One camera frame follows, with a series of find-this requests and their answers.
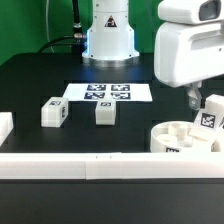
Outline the white marker sheet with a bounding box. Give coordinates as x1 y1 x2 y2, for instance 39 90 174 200
63 83 153 102

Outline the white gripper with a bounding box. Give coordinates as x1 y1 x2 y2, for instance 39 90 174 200
154 0 224 111

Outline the thin white cable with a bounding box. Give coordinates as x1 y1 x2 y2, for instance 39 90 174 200
45 0 55 54

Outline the white fence bar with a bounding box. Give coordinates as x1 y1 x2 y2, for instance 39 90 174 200
0 112 14 147
0 152 224 180

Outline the black cable with connector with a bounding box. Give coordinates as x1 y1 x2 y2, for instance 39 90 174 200
36 0 88 54

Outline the white front fence bar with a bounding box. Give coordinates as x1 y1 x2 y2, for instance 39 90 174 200
0 152 224 180

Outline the white left fence bar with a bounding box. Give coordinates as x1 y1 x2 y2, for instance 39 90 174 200
0 112 14 147

